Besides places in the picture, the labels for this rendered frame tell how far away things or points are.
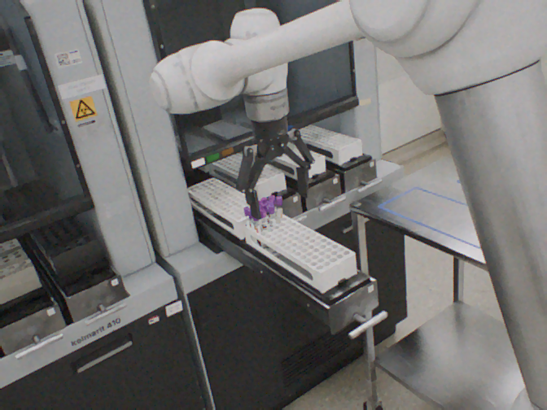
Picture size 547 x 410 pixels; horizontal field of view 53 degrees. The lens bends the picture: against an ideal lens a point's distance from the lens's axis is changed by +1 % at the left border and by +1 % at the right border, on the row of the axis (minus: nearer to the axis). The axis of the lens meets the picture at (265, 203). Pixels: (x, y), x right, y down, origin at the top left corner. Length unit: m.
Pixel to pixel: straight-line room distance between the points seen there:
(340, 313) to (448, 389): 0.62
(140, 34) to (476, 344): 1.30
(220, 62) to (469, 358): 1.21
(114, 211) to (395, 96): 2.47
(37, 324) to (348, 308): 0.70
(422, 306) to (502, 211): 1.84
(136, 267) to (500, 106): 1.12
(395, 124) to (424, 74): 3.06
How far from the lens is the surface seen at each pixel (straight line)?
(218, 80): 0.94
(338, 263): 1.14
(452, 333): 1.87
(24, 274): 1.39
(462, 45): 0.54
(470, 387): 1.71
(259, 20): 1.06
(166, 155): 1.42
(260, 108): 1.10
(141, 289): 1.43
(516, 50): 0.55
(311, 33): 0.86
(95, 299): 1.38
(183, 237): 1.52
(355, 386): 2.08
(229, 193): 1.51
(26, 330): 1.37
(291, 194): 1.57
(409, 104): 3.69
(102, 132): 1.35
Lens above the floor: 1.50
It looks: 27 degrees down
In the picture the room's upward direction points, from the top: 9 degrees counter-clockwise
